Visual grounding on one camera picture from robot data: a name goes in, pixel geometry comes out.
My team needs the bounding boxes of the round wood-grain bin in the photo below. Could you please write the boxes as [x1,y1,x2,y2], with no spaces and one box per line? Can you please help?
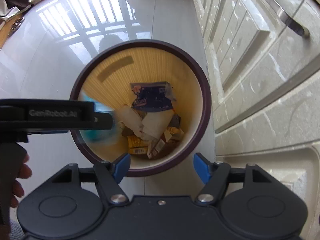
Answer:
[69,39,211,178]

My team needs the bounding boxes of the white cloth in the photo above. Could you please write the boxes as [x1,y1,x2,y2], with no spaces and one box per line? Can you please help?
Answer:
[0,0,20,22]

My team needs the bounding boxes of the blue snack wrapper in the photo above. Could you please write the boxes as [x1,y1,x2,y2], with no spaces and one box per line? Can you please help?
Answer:
[130,81,177,113]

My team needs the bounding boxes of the white crumpled paper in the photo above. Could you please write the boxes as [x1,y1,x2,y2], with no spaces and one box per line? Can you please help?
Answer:
[140,110,175,142]

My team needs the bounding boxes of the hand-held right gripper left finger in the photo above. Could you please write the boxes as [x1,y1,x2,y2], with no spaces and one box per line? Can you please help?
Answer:
[51,153,131,204]

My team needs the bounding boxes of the silver cabinet handle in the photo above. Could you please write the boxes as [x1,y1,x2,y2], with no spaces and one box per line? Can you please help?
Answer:
[254,0,310,38]

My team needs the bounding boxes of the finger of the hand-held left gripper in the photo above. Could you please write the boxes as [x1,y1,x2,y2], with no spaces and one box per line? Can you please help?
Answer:
[93,112,113,130]

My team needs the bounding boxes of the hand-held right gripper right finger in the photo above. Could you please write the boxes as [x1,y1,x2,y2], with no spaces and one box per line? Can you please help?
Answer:
[193,152,274,204]

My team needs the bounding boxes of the yellow cardboard box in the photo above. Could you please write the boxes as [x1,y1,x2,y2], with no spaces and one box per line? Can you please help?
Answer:
[127,134,148,155]

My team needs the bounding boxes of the yellow snack packet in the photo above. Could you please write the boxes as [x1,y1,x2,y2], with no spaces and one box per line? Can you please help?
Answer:
[162,126,185,143]

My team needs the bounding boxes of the person's left hand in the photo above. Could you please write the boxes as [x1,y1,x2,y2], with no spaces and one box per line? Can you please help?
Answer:
[9,152,32,208]

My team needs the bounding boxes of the light blue wrapper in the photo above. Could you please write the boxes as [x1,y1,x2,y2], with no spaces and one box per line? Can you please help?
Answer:
[79,92,119,147]

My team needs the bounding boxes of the cream embossed cabinet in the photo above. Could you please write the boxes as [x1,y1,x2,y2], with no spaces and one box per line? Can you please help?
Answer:
[186,0,320,240]

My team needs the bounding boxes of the grey foil wrapper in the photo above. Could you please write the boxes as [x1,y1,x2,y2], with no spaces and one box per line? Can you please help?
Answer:
[169,114,182,130]

